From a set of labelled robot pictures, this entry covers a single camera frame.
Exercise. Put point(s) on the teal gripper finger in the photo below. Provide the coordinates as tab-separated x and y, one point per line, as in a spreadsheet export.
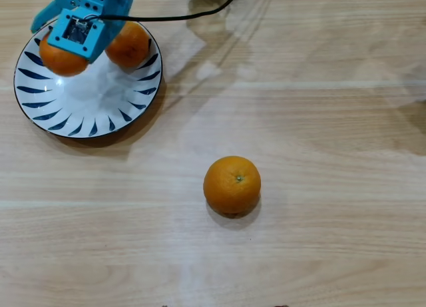
50	12
111	34

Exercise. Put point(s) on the orange with dark scratch marks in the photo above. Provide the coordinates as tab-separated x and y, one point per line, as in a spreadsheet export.
129	49

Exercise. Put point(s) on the small plain orange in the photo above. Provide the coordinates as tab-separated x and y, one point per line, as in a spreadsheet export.
61	62

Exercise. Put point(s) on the large orange with green stem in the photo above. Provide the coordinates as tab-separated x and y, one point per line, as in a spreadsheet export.
232	187

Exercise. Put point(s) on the white plate with blue strokes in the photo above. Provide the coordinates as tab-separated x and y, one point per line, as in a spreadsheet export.
86	100

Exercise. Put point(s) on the teal wrist camera box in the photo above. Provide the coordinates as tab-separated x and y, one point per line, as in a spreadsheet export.
75	32

